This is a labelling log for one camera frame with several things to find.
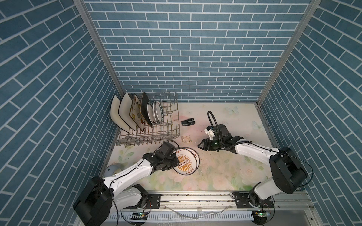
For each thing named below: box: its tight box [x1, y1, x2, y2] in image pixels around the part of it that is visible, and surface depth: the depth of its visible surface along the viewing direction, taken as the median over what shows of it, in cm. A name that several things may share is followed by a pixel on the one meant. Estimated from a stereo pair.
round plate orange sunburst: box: [186, 147, 201, 176], surface depth 88 cm
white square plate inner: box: [117, 91, 137, 131], surface depth 95 cm
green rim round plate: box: [155, 100, 165, 125], surface depth 110 cm
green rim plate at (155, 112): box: [152, 100, 159, 125], surface depth 97 cm
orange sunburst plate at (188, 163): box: [172, 147, 198, 176], surface depth 87 cm
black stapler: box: [181, 117, 196, 127], surface depth 108 cm
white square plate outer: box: [109, 94, 131, 134], surface depth 93 cm
